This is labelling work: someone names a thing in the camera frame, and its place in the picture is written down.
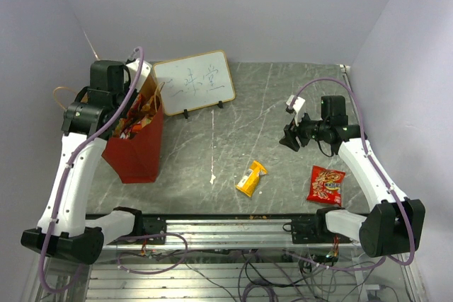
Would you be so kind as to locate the aluminium rail frame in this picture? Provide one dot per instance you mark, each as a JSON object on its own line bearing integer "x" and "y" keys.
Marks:
{"x": 233, "y": 248}

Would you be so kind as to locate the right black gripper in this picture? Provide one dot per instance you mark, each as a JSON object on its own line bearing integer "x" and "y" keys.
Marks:
{"x": 289, "y": 138}

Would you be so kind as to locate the small whiteboard with stand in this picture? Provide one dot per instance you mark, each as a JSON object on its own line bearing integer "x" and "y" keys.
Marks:
{"x": 194, "y": 82}

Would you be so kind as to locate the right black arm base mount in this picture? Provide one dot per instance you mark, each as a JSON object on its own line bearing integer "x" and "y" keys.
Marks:
{"x": 312, "y": 228}

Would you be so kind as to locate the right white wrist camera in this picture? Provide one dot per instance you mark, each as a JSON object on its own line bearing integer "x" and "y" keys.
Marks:
{"x": 296, "y": 105}

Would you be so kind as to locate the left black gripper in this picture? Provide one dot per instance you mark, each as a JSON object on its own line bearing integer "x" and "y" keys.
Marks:
{"x": 132, "y": 99}

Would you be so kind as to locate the orange Fox's fruits candy bag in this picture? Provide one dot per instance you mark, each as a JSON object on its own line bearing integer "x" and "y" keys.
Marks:
{"x": 128, "y": 127}

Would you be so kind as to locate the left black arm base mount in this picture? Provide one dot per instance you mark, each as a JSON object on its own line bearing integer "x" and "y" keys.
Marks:
{"x": 152, "y": 225}

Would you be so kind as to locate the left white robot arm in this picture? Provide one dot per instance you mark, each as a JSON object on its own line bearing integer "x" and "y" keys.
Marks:
{"x": 63, "y": 231}

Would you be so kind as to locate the yellow snack bar packet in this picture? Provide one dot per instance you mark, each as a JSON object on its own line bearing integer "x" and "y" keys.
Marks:
{"x": 248, "y": 183}

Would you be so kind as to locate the red candy packet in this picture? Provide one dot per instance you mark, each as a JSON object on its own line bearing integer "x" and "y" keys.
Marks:
{"x": 325, "y": 186}

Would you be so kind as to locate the red brown paper bag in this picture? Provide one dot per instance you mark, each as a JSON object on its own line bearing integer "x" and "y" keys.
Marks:
{"x": 134, "y": 160}

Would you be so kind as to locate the orange chip bag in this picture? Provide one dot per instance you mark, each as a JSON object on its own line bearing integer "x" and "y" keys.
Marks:
{"x": 151, "y": 101}

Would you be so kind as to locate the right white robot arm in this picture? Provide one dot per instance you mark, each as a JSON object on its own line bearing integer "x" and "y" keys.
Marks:
{"x": 395, "y": 222}

